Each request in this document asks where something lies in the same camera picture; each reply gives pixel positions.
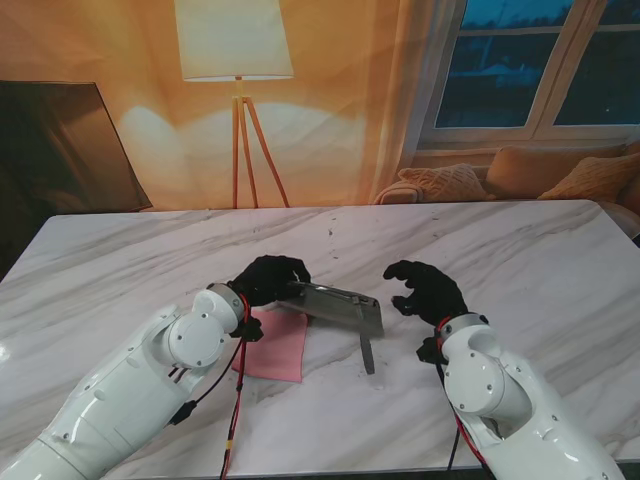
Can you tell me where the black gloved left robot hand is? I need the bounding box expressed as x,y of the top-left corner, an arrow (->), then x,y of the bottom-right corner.
232,254 -> 312,314

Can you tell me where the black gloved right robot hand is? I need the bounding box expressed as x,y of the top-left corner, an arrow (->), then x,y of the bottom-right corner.
383,260 -> 470,329

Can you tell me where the pink paper document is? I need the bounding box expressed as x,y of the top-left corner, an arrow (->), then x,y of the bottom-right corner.
230,308 -> 310,385

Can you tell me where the grey felt storage pouch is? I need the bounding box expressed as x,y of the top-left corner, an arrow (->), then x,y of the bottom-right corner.
276,280 -> 387,377

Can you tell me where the beige cushioned armrest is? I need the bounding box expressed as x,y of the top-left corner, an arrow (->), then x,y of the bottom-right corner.
373,178 -> 417,206

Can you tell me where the knitted cushion beside armrest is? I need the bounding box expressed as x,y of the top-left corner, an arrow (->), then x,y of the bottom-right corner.
397,163 -> 497,203

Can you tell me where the tan sofa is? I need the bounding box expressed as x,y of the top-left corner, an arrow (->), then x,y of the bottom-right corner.
485,142 -> 640,202

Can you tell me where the cream curtain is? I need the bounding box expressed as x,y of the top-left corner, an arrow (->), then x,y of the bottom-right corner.
368,0 -> 469,204

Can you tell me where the knitted cushion on sofa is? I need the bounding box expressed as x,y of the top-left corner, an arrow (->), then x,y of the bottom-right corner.
538,153 -> 640,202

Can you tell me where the white framed window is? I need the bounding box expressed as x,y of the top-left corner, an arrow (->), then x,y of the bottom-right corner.
433,0 -> 640,145

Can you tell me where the floor lamp with wooden tripod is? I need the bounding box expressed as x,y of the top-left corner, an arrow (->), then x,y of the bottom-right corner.
173,0 -> 294,209

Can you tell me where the dark flat screen television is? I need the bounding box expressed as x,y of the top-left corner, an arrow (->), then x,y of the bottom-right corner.
0,80 -> 154,217

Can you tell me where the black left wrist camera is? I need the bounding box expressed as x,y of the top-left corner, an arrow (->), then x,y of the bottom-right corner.
233,317 -> 264,344

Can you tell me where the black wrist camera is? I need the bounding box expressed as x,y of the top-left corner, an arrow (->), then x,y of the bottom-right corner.
233,317 -> 264,344
416,337 -> 442,364

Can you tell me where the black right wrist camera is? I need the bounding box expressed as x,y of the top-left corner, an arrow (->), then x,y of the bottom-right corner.
416,337 -> 442,364

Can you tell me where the red black left arm cable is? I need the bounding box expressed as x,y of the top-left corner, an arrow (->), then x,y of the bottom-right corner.
169,294 -> 253,480

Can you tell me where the red black arm cable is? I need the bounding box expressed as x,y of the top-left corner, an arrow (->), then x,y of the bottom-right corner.
169,294 -> 253,480
433,319 -> 487,480

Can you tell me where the red black right arm cable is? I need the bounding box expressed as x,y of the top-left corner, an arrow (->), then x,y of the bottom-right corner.
433,319 -> 487,480

